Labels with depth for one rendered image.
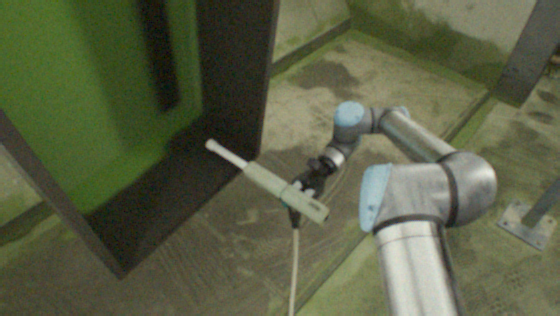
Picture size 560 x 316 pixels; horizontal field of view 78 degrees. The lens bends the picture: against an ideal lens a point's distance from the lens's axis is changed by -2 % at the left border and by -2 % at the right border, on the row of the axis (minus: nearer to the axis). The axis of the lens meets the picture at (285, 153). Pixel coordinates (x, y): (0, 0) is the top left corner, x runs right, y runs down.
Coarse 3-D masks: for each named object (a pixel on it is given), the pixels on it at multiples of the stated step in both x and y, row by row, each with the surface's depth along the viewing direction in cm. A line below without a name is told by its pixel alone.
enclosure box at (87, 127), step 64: (0, 0) 67; (64, 0) 76; (128, 0) 89; (192, 0) 100; (256, 0) 85; (0, 64) 74; (64, 64) 85; (128, 64) 102; (192, 64) 121; (256, 64) 99; (0, 128) 45; (64, 128) 97; (128, 128) 118; (192, 128) 134; (256, 128) 120; (64, 192) 111; (128, 192) 115; (192, 192) 118; (128, 256) 103
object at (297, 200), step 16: (208, 144) 121; (240, 160) 116; (256, 176) 111; (272, 176) 110; (272, 192) 110; (288, 192) 107; (288, 208) 112; (304, 208) 103; (320, 208) 102; (320, 224) 103
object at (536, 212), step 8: (552, 184) 140; (544, 192) 146; (552, 192) 140; (544, 200) 144; (552, 200) 142; (536, 208) 149; (544, 208) 146; (528, 216) 154; (536, 216) 151; (528, 224) 156
